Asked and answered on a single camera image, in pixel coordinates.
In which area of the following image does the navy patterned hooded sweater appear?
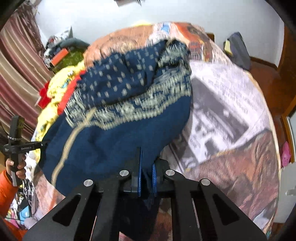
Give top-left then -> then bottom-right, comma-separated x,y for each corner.
40,39 -> 194,241

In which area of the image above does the orange left sleeve forearm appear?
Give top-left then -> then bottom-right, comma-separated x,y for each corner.
0,170 -> 27,240

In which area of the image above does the clutter pile of clothes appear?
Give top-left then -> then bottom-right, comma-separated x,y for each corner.
42,27 -> 73,69

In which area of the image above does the person left hand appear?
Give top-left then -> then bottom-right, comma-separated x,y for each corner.
6,155 -> 26,180

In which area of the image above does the dark red plush garment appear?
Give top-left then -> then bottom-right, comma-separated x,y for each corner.
34,81 -> 51,109

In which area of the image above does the newspaper print bed quilt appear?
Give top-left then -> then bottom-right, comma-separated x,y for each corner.
84,22 -> 280,233

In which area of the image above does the yellow cartoon fleece blanket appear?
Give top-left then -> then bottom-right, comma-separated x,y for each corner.
35,61 -> 85,141

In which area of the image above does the pink striped curtain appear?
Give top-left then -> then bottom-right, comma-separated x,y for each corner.
1,1 -> 53,140

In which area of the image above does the orange box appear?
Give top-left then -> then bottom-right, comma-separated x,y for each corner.
50,48 -> 69,66

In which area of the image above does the green patterned box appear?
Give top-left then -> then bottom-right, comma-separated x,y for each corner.
52,49 -> 84,74

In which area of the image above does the white radiator heater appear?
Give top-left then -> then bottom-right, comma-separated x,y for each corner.
274,162 -> 296,223

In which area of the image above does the brown wooden door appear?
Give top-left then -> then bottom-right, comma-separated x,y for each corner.
250,27 -> 295,116

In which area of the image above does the dark blue bag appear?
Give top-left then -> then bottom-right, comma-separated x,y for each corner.
223,32 -> 251,71

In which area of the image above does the small black wall monitor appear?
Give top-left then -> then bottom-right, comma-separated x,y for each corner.
114,0 -> 142,6

